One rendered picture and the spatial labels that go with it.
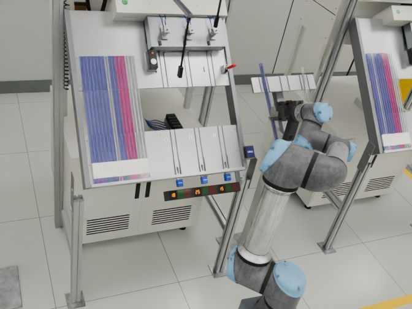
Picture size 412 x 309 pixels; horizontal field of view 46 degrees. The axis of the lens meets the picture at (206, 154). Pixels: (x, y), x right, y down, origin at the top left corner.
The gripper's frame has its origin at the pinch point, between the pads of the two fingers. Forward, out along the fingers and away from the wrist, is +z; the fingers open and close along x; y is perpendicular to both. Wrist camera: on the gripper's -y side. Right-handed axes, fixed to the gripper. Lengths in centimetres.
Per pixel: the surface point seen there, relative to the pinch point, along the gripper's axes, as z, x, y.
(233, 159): 5.4, 17.7, -16.1
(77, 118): 12, 81, 7
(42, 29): 182, 64, 69
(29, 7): 174, 72, 82
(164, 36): 11, 43, 37
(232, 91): 10.6, 13.2, 13.1
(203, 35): 11.6, 24.9, 37.8
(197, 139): 8.3, 32.9, -6.1
